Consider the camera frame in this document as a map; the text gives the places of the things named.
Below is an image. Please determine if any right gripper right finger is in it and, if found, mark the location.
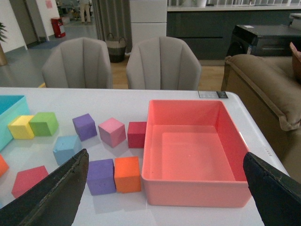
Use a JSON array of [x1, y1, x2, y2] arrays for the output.
[[243, 152, 301, 226]]

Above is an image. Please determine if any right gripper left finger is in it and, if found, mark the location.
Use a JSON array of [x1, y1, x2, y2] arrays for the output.
[[0, 149, 89, 226]]

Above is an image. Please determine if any blue foam cube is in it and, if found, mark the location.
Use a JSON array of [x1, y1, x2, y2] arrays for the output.
[[53, 135, 82, 166]]

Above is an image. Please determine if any centre red foam cube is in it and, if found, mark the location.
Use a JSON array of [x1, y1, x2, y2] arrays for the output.
[[11, 166, 48, 198]]

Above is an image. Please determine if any near purple foam cube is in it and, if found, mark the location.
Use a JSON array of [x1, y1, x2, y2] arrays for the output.
[[87, 159, 117, 196]]

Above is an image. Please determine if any purple foam cube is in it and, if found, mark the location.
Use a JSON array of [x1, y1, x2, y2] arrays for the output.
[[72, 113, 97, 141], [87, 159, 117, 196]]

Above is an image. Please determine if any left orange foam cube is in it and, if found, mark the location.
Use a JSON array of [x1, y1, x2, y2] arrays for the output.
[[0, 154, 9, 177]]

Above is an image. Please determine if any orange foam cube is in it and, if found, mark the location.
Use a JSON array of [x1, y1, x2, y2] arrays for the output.
[[0, 154, 9, 177], [114, 156, 141, 193]]

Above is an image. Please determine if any right orange foam cube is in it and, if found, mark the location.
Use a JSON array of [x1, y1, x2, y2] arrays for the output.
[[114, 156, 141, 193]]

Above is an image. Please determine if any green foam cube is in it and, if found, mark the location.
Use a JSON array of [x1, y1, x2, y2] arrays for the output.
[[29, 112, 59, 137]]

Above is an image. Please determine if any far purple foam cube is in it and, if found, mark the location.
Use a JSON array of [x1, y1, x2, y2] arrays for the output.
[[72, 113, 97, 141]]

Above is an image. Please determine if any yellow foam cube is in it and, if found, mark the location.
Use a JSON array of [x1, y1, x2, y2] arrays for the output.
[[8, 115, 34, 139]]

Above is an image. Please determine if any pink foam cube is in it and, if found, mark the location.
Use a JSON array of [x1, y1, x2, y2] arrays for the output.
[[98, 118, 126, 148]]

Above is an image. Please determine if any pink plastic bin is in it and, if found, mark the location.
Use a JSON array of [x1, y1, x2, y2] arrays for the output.
[[142, 100, 251, 208]]

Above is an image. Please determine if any teal plastic bin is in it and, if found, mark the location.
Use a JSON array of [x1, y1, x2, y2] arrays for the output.
[[0, 95, 30, 151]]

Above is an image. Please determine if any dark red foam cube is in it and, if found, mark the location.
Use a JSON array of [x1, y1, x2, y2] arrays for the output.
[[127, 121, 147, 148]]

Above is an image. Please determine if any brown sofa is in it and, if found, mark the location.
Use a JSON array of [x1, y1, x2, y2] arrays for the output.
[[221, 54, 301, 181]]

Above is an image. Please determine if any table label sticker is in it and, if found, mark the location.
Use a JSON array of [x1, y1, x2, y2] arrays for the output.
[[198, 91, 228, 99]]

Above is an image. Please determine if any left grey chair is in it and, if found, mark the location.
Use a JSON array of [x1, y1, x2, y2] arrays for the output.
[[42, 37, 113, 89]]

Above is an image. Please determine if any grey chair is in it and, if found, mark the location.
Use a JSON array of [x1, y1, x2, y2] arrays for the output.
[[42, 37, 113, 89], [126, 37, 202, 90]]

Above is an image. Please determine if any black appliance box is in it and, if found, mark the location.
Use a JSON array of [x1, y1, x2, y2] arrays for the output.
[[226, 25, 301, 57]]

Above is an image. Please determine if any woven basket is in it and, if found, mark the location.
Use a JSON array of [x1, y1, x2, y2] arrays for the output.
[[105, 33, 127, 63]]

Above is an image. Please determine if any right grey chair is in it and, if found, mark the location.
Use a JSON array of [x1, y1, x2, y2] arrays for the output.
[[126, 37, 202, 90]]

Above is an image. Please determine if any red fire box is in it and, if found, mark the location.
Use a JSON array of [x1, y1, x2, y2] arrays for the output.
[[51, 17, 66, 38]]

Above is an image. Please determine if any dark grey counter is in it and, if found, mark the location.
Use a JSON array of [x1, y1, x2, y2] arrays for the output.
[[166, 3, 301, 60]]

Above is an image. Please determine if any grey curtain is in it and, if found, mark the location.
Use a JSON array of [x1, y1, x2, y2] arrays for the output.
[[92, 0, 132, 53]]

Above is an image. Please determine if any person in beige trousers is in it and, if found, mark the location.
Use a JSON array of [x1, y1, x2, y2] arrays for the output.
[[79, 0, 91, 23]]

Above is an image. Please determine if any white drawer cabinet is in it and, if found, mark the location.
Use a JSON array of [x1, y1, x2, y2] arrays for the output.
[[129, 0, 167, 46]]

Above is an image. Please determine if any white potted plant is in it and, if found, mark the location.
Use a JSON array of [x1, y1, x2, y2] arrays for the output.
[[192, 0, 207, 8]]

